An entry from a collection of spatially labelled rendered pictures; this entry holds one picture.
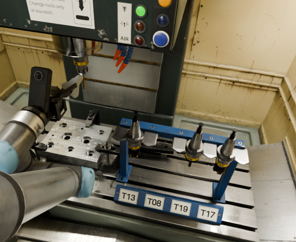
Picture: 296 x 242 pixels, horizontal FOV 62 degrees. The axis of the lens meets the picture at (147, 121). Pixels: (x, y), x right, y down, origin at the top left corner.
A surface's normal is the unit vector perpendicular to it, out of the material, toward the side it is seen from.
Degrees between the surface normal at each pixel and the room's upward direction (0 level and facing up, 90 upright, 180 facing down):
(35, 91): 60
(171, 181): 0
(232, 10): 90
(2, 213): 74
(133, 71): 90
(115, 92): 92
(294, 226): 24
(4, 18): 90
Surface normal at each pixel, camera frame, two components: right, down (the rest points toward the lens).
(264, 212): -0.34, -0.77
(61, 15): -0.19, 0.63
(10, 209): 0.99, -0.14
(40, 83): -0.09, 0.18
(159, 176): 0.07, -0.75
